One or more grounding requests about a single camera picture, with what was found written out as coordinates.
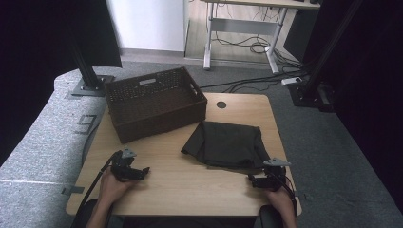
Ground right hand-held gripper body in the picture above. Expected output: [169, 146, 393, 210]
[260, 157, 292, 193]

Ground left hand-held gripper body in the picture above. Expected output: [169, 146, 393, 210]
[109, 146, 144, 183]

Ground dark cloth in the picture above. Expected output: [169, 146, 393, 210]
[180, 121, 272, 170]

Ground brown woven basket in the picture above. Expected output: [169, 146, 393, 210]
[104, 66, 209, 144]

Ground person's right hand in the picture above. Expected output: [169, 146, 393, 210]
[264, 185, 297, 217]

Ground person's left hand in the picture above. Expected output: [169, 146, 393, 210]
[99, 165, 138, 207]

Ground grey tape strip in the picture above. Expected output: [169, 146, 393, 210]
[61, 185, 86, 197]

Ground grey square tape mark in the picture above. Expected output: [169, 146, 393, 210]
[74, 114, 98, 136]

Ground person's lap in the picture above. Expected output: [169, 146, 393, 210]
[122, 216, 257, 228]

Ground black stand with grey base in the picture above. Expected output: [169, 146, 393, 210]
[67, 29, 116, 98]

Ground white power strip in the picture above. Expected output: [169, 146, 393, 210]
[280, 76, 304, 86]

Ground black curtain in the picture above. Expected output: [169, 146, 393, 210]
[0, 0, 124, 167]
[302, 0, 403, 215]

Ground white panel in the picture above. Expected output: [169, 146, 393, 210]
[106, 0, 190, 53]

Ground dark flat panel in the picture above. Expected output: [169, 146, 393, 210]
[282, 9, 318, 64]

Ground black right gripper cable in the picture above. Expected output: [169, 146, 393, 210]
[271, 171, 298, 218]

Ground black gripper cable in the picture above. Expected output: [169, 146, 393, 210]
[75, 150, 123, 224]
[271, 171, 298, 218]

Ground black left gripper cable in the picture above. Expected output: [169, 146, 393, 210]
[75, 150, 123, 224]

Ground black floor cables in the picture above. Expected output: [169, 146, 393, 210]
[199, 70, 310, 94]

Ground coiled black cables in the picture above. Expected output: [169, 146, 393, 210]
[211, 33, 302, 69]

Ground white desk frame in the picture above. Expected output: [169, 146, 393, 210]
[200, 0, 321, 75]

